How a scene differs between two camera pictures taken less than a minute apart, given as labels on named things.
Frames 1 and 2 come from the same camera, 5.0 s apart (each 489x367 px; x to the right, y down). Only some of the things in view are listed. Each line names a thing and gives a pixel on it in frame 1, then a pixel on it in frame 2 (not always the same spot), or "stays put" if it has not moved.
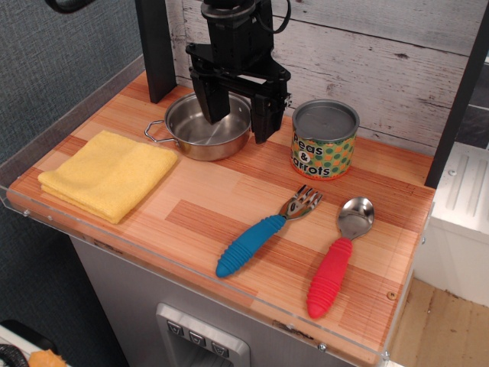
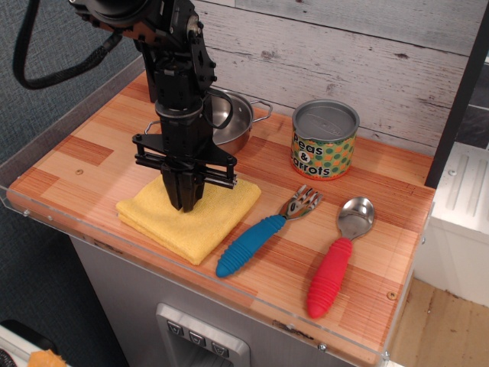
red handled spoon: x=355 y=215 stays put
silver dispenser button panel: x=192 y=342 stays put
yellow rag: x=104 y=175 → x=192 y=235
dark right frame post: x=477 y=55 stays put
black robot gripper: x=241 y=53 → x=186 y=144
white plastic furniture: x=454 y=255 stays put
